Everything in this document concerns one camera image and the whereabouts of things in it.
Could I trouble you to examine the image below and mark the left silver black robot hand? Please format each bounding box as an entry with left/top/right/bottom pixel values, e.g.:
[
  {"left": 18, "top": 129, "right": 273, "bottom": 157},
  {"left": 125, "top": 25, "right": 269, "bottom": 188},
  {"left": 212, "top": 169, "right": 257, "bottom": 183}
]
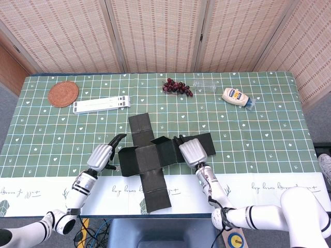
[{"left": 86, "top": 133, "right": 127, "bottom": 173}]

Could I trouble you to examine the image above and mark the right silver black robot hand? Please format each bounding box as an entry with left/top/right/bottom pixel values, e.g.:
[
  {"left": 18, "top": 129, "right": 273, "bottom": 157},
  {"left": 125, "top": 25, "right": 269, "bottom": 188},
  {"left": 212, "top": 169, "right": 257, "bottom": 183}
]
[{"left": 172, "top": 134, "right": 208, "bottom": 169}]

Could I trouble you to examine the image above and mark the black foldable cardboard box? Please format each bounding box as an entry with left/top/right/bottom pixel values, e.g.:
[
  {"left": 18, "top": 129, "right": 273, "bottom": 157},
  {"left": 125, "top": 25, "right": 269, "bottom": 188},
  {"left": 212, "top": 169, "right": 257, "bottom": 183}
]
[{"left": 118, "top": 113, "right": 217, "bottom": 213}]

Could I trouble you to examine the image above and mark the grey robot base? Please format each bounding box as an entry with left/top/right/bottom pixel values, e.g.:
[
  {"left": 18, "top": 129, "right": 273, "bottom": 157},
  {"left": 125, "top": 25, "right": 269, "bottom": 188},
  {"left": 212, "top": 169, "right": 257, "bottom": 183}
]
[{"left": 107, "top": 218, "right": 220, "bottom": 248}]

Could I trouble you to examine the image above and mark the green checked tablecloth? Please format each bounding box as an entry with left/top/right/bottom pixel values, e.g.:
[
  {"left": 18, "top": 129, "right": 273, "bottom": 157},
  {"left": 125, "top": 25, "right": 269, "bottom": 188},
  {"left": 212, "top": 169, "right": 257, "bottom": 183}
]
[{"left": 0, "top": 71, "right": 331, "bottom": 218}]

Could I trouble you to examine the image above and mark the white folding laptop stand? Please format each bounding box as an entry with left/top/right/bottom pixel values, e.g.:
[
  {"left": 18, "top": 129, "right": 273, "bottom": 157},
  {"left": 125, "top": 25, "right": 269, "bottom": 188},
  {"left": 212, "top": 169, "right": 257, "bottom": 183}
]
[{"left": 73, "top": 95, "right": 131, "bottom": 115}]

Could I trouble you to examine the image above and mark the clear plastic cup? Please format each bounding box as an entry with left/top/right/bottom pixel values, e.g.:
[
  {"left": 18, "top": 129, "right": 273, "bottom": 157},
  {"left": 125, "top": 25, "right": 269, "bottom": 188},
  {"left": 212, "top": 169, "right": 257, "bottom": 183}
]
[{"left": 192, "top": 79, "right": 217, "bottom": 94}]

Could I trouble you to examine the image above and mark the dark red grape bunch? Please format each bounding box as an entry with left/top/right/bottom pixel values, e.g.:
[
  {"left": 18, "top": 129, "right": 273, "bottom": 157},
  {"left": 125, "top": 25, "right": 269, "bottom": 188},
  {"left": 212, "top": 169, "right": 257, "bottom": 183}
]
[{"left": 162, "top": 77, "right": 194, "bottom": 98}]

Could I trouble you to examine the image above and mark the cream mayonnaise squeeze bottle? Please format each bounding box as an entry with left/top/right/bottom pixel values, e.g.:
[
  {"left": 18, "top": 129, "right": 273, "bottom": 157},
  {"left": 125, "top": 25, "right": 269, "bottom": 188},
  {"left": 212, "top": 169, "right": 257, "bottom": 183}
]
[{"left": 221, "top": 87, "right": 256, "bottom": 111}]

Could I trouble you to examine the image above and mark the round woven rattan coaster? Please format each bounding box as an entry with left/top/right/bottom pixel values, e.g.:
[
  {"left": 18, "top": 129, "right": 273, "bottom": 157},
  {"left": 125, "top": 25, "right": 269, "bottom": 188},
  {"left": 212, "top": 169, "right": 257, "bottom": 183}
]
[{"left": 48, "top": 81, "right": 80, "bottom": 107}]

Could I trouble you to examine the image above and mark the wooden board with yellow disc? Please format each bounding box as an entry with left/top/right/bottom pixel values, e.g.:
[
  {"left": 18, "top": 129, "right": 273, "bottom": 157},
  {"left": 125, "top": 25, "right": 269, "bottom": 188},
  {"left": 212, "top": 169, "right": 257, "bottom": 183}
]
[{"left": 219, "top": 226, "right": 249, "bottom": 248}]

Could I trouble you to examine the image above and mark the brown wooden door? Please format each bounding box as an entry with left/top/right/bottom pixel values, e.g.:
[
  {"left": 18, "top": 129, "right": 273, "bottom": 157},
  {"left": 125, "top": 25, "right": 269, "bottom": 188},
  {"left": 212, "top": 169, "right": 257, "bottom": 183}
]
[{"left": 0, "top": 43, "right": 32, "bottom": 96}]

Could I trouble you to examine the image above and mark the woven bamboo folding screen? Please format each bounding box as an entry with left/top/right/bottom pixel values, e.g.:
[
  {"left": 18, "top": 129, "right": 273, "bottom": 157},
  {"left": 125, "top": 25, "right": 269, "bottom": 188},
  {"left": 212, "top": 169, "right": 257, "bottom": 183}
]
[{"left": 0, "top": 0, "right": 331, "bottom": 106}]

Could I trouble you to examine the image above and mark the black furniture base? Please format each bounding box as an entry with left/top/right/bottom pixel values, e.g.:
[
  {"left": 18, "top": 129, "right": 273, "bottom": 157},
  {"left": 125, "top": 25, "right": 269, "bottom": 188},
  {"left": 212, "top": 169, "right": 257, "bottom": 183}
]
[{"left": 314, "top": 142, "right": 331, "bottom": 156}]

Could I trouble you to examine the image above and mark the white sneaker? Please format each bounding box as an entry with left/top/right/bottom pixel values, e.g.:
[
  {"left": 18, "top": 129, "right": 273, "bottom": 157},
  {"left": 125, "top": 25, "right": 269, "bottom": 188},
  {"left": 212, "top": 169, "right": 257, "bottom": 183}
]
[{"left": 318, "top": 153, "right": 331, "bottom": 187}]

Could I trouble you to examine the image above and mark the blue floor cable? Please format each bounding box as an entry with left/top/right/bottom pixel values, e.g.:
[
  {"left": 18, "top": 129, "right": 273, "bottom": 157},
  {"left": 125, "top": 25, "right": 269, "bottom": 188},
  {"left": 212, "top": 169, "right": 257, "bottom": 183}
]
[{"left": 93, "top": 219, "right": 109, "bottom": 246}]

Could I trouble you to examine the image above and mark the black floor cable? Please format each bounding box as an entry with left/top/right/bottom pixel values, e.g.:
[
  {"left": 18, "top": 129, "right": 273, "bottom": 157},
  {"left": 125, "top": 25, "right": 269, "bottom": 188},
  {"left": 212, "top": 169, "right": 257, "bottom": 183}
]
[{"left": 73, "top": 216, "right": 109, "bottom": 248}]

